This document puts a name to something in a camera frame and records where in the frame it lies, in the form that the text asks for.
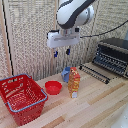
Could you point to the red bowl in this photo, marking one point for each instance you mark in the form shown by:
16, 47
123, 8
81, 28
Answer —
53, 87

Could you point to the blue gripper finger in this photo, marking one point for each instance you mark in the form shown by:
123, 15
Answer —
56, 53
68, 51

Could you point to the red shopping basket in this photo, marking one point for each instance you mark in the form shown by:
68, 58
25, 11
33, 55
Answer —
22, 98

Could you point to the blue mug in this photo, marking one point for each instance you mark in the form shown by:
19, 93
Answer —
65, 74

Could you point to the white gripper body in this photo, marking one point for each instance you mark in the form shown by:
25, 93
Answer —
62, 38

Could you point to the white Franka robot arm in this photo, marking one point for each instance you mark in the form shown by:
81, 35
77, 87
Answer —
74, 13

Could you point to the black dish rack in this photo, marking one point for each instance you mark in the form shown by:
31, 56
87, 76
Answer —
94, 73

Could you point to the black toaster oven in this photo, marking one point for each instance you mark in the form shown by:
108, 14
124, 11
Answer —
112, 56

